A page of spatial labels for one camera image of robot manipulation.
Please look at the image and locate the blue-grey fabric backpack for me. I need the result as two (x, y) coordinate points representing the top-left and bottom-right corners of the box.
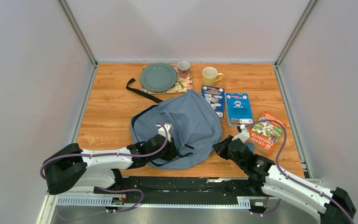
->
(126, 86), (222, 170)

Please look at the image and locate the dark blue paperback book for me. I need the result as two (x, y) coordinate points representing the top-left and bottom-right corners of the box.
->
(201, 85), (225, 119)

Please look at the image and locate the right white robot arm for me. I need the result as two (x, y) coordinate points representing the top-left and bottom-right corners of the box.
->
(213, 135), (357, 224)

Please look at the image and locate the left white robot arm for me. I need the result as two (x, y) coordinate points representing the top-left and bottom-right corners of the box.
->
(41, 134), (179, 195)

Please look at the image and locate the small teal wallet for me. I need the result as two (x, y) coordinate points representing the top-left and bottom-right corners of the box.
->
(245, 142), (254, 153)

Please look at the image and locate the orange treehouse paperback book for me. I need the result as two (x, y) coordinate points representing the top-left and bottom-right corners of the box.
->
(249, 110), (287, 154)

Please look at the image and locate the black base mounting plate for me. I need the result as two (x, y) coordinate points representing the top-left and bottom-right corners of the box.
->
(108, 176), (267, 205)

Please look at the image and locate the light blue paperback book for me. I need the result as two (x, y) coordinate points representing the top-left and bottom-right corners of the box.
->
(225, 92), (254, 126)

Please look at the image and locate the floral serving tray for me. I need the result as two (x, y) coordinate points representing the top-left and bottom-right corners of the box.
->
(141, 63), (193, 94)

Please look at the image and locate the yellow ceramic mug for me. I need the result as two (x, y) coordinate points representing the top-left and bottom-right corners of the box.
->
(202, 67), (223, 86)

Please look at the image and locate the green ceramic plate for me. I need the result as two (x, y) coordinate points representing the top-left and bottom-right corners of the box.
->
(139, 63), (177, 92)

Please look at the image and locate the pink patterned mug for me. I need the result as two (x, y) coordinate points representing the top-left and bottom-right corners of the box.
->
(177, 61), (191, 78)

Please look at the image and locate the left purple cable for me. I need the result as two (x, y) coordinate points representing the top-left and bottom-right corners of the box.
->
(39, 123), (170, 214)

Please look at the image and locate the purple cable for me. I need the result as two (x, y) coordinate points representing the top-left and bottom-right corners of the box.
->
(39, 123), (170, 214)
(245, 119), (356, 224)

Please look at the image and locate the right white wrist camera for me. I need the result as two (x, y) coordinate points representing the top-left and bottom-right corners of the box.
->
(232, 124), (250, 143)

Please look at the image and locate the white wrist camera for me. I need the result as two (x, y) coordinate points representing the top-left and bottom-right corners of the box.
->
(156, 123), (173, 142)
(232, 124), (250, 143)

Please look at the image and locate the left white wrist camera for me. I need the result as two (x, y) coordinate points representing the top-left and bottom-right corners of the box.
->
(156, 123), (173, 142)

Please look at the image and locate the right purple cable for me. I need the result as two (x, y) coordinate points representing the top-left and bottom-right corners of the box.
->
(245, 119), (356, 224)

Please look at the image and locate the aluminium front frame rail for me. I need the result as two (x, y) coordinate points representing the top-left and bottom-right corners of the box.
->
(37, 176), (316, 224)

